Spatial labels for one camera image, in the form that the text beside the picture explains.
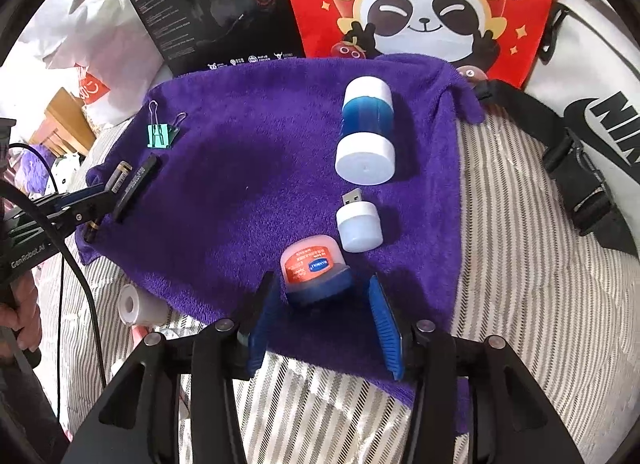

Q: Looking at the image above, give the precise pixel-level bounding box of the black and gold tube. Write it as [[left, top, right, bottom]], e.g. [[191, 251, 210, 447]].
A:
[[85, 161, 133, 245]]

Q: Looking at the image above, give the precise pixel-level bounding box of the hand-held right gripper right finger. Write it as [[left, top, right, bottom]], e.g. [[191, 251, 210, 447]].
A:
[[367, 274, 586, 464]]

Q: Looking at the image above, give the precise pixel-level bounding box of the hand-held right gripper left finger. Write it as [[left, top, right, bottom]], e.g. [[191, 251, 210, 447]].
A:
[[60, 271, 281, 464]]

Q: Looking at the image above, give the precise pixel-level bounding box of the black rectangular tube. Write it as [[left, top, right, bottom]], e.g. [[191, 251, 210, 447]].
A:
[[111, 154, 161, 222]]

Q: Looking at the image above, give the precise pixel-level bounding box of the orange lip balm tin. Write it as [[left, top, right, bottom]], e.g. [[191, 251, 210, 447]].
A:
[[279, 234, 353, 307]]

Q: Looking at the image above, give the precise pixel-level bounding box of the wooden chair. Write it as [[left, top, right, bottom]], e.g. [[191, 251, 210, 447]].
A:
[[27, 86, 101, 157]]

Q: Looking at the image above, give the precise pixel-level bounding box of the white floral cloth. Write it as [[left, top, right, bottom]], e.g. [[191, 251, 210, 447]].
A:
[[52, 154, 83, 185]]

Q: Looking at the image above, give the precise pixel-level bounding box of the white plastic shopping bag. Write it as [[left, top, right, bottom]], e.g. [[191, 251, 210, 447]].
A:
[[15, 0, 166, 127]]

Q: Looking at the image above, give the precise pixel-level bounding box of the black headphone box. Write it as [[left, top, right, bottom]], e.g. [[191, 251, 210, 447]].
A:
[[116, 0, 307, 77]]

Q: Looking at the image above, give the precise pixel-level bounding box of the white tape roll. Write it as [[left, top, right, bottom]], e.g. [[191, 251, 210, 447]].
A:
[[117, 283, 168, 327]]

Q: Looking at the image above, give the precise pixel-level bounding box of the green binder clip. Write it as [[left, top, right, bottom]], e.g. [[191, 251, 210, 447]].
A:
[[146, 100, 187, 149]]

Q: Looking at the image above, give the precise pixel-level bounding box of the purple towel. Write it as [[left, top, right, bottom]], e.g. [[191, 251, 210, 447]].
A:
[[75, 53, 486, 435]]

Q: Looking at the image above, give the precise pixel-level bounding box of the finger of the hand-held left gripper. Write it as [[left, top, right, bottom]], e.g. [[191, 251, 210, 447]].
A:
[[47, 185, 108, 210], [20, 191, 123, 240]]

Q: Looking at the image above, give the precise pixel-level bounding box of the white waist bag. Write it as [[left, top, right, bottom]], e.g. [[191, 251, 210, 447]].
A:
[[470, 0, 640, 265]]

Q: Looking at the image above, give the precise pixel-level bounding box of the red panda paper bag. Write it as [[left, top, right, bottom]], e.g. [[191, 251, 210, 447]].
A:
[[274, 0, 560, 90]]

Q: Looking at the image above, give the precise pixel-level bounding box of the small white plug-in light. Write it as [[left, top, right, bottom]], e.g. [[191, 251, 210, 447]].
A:
[[336, 187, 385, 252]]

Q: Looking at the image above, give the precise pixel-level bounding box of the blue and white bottle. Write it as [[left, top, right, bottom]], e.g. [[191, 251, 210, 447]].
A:
[[334, 75, 397, 187]]

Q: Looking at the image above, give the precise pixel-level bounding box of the person's left hand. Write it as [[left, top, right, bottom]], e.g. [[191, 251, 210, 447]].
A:
[[0, 276, 45, 351]]

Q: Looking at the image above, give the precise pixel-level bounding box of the purple plush cloth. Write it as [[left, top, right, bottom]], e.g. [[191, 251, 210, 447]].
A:
[[20, 149, 58, 195]]

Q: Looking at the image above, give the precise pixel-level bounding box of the striped bed quilt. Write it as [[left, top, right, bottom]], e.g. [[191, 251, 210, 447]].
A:
[[35, 104, 640, 464]]

